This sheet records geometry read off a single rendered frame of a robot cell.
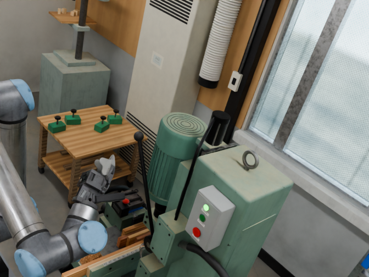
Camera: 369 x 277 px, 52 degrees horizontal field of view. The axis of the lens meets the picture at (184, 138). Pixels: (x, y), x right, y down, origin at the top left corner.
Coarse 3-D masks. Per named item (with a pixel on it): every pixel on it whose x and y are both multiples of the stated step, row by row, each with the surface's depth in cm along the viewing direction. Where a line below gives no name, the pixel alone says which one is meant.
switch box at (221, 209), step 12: (204, 192) 106; (216, 192) 107; (216, 204) 103; (228, 204) 104; (192, 216) 110; (216, 216) 102; (228, 216) 105; (192, 228) 111; (204, 228) 107; (216, 228) 104; (204, 240) 108; (216, 240) 109
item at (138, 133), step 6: (138, 132) 129; (138, 138) 128; (138, 144) 129; (144, 168) 130; (144, 174) 131; (144, 180) 131; (144, 186) 131; (150, 210) 132; (150, 216) 132; (150, 222) 132; (150, 228) 133; (144, 240) 133; (150, 240) 131; (144, 246) 134; (150, 252) 132
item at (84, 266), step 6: (132, 246) 153; (114, 252) 148; (102, 258) 145; (84, 264) 140; (90, 264) 141; (72, 270) 137; (78, 270) 138; (84, 270) 139; (66, 276) 134; (72, 276) 137; (78, 276) 139
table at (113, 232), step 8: (104, 224) 170; (112, 232) 162; (120, 232) 163; (112, 240) 158; (104, 248) 154; (112, 248) 155; (120, 248) 156; (72, 264) 150; (80, 264) 145; (128, 264) 150; (136, 264) 154; (112, 272) 146; (120, 272) 150; (128, 272) 154
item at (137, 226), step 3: (141, 222) 162; (132, 225) 159; (135, 225) 160; (138, 225) 160; (141, 225) 161; (144, 225) 162; (126, 228) 157; (129, 228) 158; (132, 228) 158; (135, 228) 159; (138, 228) 161; (123, 231) 156; (126, 231) 156; (129, 231) 158; (123, 234) 157
